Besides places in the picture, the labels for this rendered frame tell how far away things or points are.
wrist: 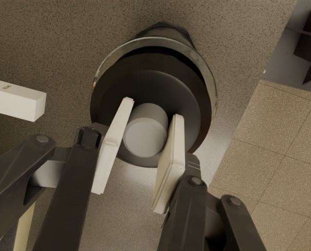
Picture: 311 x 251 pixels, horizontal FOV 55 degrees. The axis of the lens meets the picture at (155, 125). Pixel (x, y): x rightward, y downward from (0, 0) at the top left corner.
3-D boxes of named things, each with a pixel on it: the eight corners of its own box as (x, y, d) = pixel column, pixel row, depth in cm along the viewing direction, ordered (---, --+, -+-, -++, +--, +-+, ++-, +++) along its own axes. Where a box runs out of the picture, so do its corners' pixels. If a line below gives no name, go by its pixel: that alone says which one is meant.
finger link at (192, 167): (179, 202, 13) (244, 224, 13) (179, 149, 17) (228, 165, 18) (167, 228, 13) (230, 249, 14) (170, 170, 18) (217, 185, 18)
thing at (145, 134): (85, 135, 26) (58, 176, 20) (114, 31, 23) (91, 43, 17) (184, 168, 27) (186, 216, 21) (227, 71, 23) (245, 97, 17)
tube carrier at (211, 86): (119, 79, 47) (78, 137, 27) (140, 8, 43) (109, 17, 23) (184, 101, 48) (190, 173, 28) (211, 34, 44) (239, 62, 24)
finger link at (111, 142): (101, 196, 15) (87, 192, 15) (122, 137, 21) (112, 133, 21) (118, 146, 14) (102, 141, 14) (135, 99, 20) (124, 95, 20)
